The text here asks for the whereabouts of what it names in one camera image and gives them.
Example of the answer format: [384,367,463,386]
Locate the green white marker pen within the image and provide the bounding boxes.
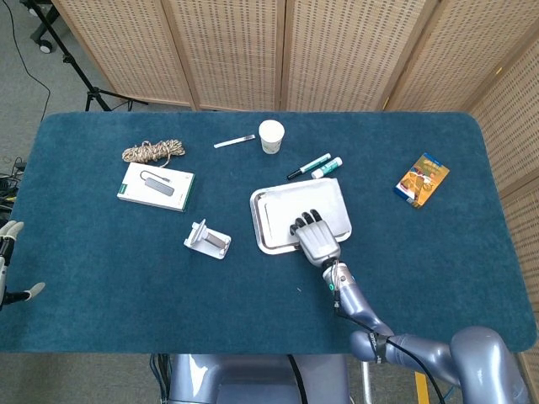
[286,153,331,181]

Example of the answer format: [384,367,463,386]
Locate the black torso cable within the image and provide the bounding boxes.
[287,353,307,404]

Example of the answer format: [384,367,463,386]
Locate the beige rope bundle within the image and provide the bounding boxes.
[121,139,187,168]

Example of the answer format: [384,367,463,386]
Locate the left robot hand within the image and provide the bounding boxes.
[0,220,46,311]

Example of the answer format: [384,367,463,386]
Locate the white paper cup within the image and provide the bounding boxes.
[258,120,286,155]

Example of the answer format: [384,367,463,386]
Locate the grey robot torso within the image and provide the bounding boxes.
[167,353,350,404]

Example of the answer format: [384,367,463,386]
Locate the white plastic stand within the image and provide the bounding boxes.
[183,218,232,261]

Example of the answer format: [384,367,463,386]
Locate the green white glue stick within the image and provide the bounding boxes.
[311,157,344,180]

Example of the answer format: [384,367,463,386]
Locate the black tripod stand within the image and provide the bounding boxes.
[24,0,149,113]

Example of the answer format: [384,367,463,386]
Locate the wicker folding screen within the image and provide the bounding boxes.
[51,0,539,404]

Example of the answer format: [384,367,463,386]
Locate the silver metal leg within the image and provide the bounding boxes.
[360,360,374,404]

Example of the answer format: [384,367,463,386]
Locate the tangled floor cables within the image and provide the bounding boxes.
[0,157,27,222]

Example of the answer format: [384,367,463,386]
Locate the silver metal tray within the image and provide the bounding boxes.
[249,178,354,256]

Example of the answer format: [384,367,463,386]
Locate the orange blue snack box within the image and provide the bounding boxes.
[393,152,451,210]

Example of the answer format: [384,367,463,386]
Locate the black floor cable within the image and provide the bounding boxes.
[7,0,51,123]

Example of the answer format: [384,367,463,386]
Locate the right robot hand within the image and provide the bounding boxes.
[289,209,342,268]

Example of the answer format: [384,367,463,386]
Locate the cable bundle beside torso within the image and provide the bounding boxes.
[149,353,172,404]

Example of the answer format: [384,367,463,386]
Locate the white USB hub box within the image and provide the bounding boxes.
[116,162,197,213]

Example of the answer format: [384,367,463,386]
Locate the thin white stick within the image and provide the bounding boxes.
[213,134,257,150]

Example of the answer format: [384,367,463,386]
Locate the white cloth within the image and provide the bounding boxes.
[263,178,350,247]

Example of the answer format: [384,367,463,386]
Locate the blue felt table mat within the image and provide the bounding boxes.
[0,110,538,355]

